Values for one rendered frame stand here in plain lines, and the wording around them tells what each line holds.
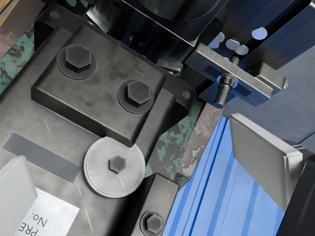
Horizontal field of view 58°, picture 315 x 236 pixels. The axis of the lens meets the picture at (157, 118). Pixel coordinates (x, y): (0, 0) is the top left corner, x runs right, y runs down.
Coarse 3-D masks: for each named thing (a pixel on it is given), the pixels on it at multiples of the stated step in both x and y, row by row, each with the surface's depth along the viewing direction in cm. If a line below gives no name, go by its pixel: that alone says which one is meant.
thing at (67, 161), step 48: (48, 48) 28; (96, 48) 26; (0, 96) 25; (48, 96) 24; (96, 96) 25; (144, 96) 25; (0, 144) 24; (48, 144) 25; (96, 144) 25; (144, 144) 28; (48, 192) 24; (96, 192) 25
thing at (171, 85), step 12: (48, 12) 31; (60, 12) 31; (36, 24) 31; (48, 24) 30; (60, 24) 30; (72, 24) 31; (84, 24) 32; (36, 36) 33; (108, 36) 32; (36, 48) 35; (144, 60) 33; (168, 72) 34; (168, 84) 33; (180, 84) 34; (180, 96) 33; (192, 96) 34; (180, 108) 34; (168, 120) 37; (180, 120) 36
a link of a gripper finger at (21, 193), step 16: (16, 160) 17; (0, 176) 15; (16, 176) 16; (0, 192) 14; (16, 192) 16; (32, 192) 17; (0, 208) 14; (16, 208) 15; (0, 224) 13; (16, 224) 15
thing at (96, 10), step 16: (96, 0) 40; (112, 0) 39; (112, 16) 41; (128, 16) 40; (144, 16) 39; (112, 32) 44; (128, 32) 43; (144, 32) 41; (160, 32) 40; (144, 48) 44; (160, 48) 43; (176, 48) 42; (192, 48) 40
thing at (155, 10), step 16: (128, 0) 38; (144, 0) 36; (160, 0) 35; (176, 0) 34; (192, 0) 33; (208, 0) 32; (224, 0) 32; (160, 16) 38; (176, 16) 36; (192, 16) 35; (208, 16) 35; (176, 32) 39; (192, 32) 38
